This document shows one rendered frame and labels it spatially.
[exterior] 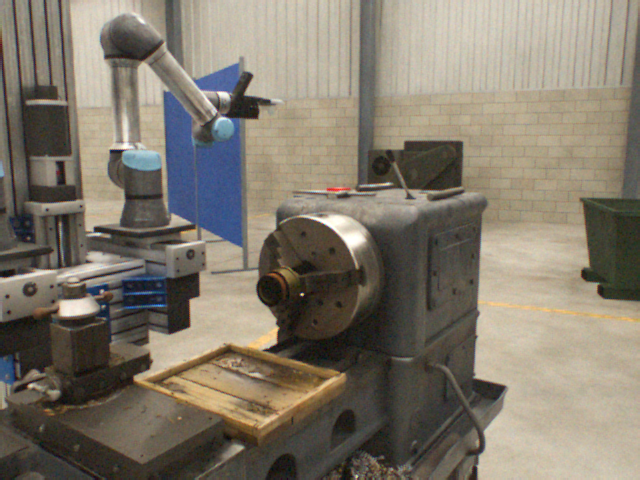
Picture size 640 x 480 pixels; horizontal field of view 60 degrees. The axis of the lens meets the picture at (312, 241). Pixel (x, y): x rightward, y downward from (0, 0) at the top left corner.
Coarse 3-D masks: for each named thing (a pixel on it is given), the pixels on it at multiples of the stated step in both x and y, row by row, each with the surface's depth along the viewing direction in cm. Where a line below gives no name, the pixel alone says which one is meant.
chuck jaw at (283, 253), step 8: (272, 232) 138; (280, 232) 140; (264, 240) 140; (272, 240) 139; (280, 240) 138; (288, 240) 140; (272, 248) 139; (280, 248) 136; (288, 248) 139; (272, 256) 137; (280, 256) 135; (288, 256) 137; (296, 256) 139; (272, 264) 134; (280, 264) 133; (288, 264) 135; (296, 264) 137; (304, 264) 141
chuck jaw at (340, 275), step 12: (300, 276) 131; (312, 276) 130; (324, 276) 130; (336, 276) 129; (348, 276) 130; (360, 276) 132; (300, 288) 130; (312, 288) 131; (324, 288) 130; (336, 288) 129
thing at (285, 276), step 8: (272, 272) 130; (280, 272) 129; (288, 272) 130; (264, 280) 128; (272, 280) 126; (280, 280) 127; (288, 280) 128; (296, 280) 130; (256, 288) 129; (264, 288) 131; (272, 288) 133; (280, 288) 126; (288, 288) 128; (296, 288) 129; (264, 296) 130; (272, 296) 132; (280, 296) 126; (288, 296) 128; (296, 296) 130; (264, 304) 129; (272, 304) 127; (280, 304) 129; (288, 304) 132
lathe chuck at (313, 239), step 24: (312, 216) 137; (336, 216) 141; (312, 240) 136; (336, 240) 132; (360, 240) 136; (264, 264) 146; (336, 264) 133; (360, 264) 131; (360, 288) 131; (312, 312) 139; (336, 312) 135; (360, 312) 135; (312, 336) 140
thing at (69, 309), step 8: (88, 296) 97; (56, 304) 95; (64, 304) 94; (72, 304) 94; (80, 304) 95; (88, 304) 96; (96, 304) 98; (64, 312) 94; (72, 312) 94; (80, 312) 94; (88, 312) 95; (96, 312) 97
